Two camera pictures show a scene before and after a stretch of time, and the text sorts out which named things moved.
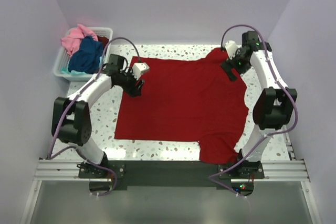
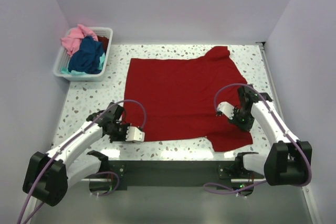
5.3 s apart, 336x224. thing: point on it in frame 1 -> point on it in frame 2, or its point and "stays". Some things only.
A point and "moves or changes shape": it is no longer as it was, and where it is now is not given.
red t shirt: [190, 99] moves or changes shape
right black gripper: [228, 64] -> [246, 127]
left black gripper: [134, 90] -> [123, 138]
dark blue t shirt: [86, 60] stays
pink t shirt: [72, 42] stays
